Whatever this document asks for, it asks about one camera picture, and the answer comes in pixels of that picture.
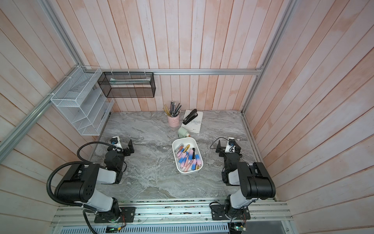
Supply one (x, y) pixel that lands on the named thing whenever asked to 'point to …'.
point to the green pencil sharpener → (182, 132)
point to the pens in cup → (174, 111)
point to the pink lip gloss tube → (188, 165)
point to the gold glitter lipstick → (186, 148)
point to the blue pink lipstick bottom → (198, 161)
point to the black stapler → (190, 117)
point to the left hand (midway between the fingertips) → (125, 141)
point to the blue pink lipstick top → (181, 151)
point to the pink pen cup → (174, 122)
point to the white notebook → (194, 126)
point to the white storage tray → (193, 143)
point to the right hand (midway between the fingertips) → (227, 140)
